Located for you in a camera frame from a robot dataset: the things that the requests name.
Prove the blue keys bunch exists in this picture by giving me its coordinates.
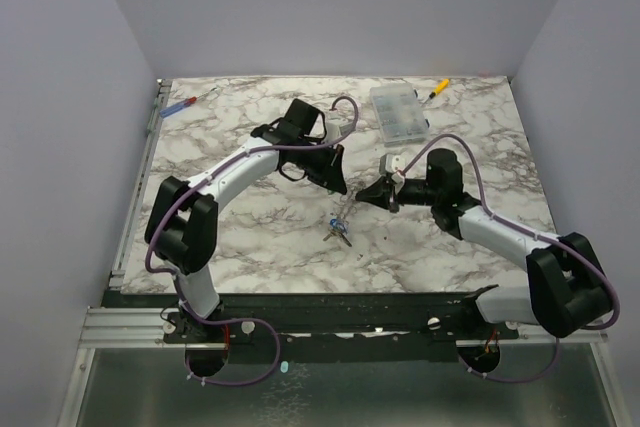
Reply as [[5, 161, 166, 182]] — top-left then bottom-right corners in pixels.
[[323, 217, 353, 247]]

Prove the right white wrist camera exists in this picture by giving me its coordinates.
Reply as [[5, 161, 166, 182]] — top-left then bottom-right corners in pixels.
[[379, 153, 406, 186]]

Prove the blue red handled screwdriver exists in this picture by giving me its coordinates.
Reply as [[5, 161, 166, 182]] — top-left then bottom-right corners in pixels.
[[159, 87, 217, 119]]

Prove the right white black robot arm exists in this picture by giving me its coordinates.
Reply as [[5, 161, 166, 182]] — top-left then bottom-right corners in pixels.
[[356, 149, 614, 338]]

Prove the aluminium left side rail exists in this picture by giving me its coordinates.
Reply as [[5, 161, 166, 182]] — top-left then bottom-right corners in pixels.
[[107, 79, 172, 290]]

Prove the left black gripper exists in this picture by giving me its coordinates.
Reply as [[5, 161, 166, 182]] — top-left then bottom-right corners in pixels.
[[294, 138, 346, 193]]

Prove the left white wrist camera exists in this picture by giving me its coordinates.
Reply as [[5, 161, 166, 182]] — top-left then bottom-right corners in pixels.
[[323, 112, 352, 143]]

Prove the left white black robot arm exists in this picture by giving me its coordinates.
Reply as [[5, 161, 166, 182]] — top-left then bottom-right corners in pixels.
[[144, 99, 357, 342]]

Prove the aluminium rail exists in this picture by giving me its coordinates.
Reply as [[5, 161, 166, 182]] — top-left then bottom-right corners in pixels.
[[79, 308, 164, 349], [107, 79, 172, 290]]

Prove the clear plastic screw box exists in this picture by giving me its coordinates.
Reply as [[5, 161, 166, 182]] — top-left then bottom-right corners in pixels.
[[369, 83, 429, 146]]

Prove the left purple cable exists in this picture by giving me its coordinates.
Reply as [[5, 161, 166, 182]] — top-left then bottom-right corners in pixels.
[[144, 95, 362, 388]]

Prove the aluminium front rail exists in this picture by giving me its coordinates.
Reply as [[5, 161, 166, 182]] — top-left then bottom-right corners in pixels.
[[79, 308, 164, 349]]

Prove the yellow handled screwdriver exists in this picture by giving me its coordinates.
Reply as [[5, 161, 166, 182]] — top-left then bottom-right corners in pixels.
[[421, 79, 450, 104]]

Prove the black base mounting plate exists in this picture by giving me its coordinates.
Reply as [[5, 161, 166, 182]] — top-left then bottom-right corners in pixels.
[[163, 293, 518, 364]]

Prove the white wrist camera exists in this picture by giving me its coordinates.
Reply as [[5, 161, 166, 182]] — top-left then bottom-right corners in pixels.
[[323, 112, 352, 143], [379, 153, 406, 186]]

